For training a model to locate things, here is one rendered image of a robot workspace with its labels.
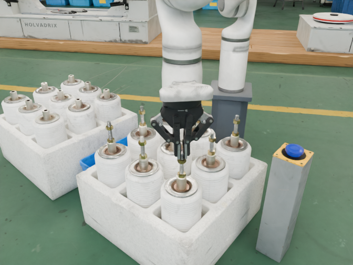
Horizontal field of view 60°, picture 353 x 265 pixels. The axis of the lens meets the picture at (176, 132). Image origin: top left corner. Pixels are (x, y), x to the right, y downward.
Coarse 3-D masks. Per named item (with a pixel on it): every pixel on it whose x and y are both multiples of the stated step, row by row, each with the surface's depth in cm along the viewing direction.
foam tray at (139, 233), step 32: (192, 160) 91; (256, 160) 91; (96, 192) 81; (256, 192) 90; (96, 224) 89; (128, 224) 76; (160, 224) 69; (224, 224) 77; (160, 256) 72; (192, 256) 67
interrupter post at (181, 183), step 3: (177, 177) 68; (177, 180) 68; (180, 180) 68; (183, 180) 68; (177, 183) 69; (180, 183) 68; (183, 183) 68; (177, 186) 69; (180, 186) 68; (183, 186) 68; (180, 189) 69; (183, 189) 69
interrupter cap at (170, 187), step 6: (168, 180) 71; (174, 180) 71; (186, 180) 71; (192, 180) 71; (168, 186) 69; (174, 186) 70; (186, 186) 70; (192, 186) 69; (168, 192) 67; (174, 192) 68; (180, 192) 68; (186, 192) 67; (192, 192) 67
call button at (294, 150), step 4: (292, 144) 71; (296, 144) 71; (288, 148) 69; (292, 148) 69; (296, 148) 69; (300, 148) 69; (288, 152) 69; (292, 152) 68; (296, 152) 68; (300, 152) 68; (292, 156) 69; (296, 156) 68
